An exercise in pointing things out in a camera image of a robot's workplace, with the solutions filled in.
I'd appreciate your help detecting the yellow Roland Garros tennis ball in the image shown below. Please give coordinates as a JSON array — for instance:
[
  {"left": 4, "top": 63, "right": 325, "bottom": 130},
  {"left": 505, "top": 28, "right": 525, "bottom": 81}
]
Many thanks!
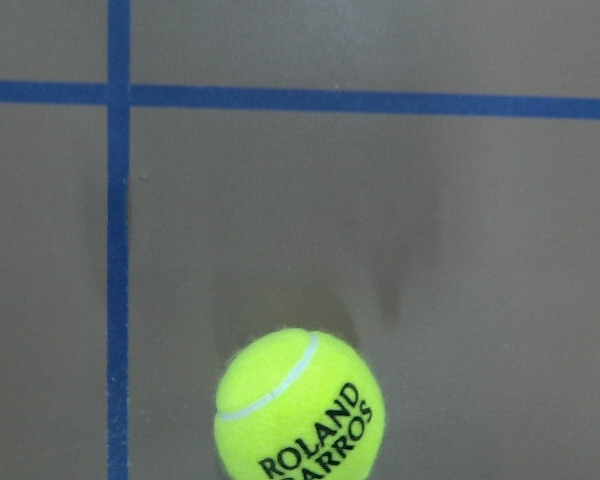
[{"left": 214, "top": 328, "right": 386, "bottom": 479}]

